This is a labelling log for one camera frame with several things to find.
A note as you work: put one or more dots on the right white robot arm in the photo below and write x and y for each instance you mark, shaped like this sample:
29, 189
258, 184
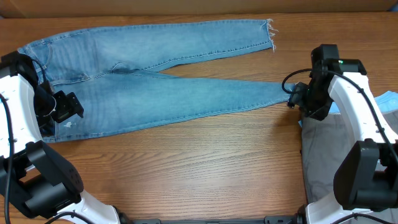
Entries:
339, 81

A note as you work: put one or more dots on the light blue denim jeans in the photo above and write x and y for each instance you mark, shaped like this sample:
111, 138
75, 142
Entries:
118, 74

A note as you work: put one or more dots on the grey folded garment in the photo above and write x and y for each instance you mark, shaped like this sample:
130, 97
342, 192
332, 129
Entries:
329, 155

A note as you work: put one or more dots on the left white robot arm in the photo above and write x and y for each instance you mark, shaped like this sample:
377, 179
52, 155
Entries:
35, 178

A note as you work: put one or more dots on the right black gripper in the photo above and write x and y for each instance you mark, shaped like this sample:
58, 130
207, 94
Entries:
298, 95

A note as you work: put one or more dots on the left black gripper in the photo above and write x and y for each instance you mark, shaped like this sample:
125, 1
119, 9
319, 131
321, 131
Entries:
70, 105

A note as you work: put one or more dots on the light blue folded garment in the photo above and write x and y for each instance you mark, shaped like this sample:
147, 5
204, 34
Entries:
387, 101

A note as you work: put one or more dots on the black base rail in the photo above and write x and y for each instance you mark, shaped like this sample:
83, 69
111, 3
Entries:
214, 221

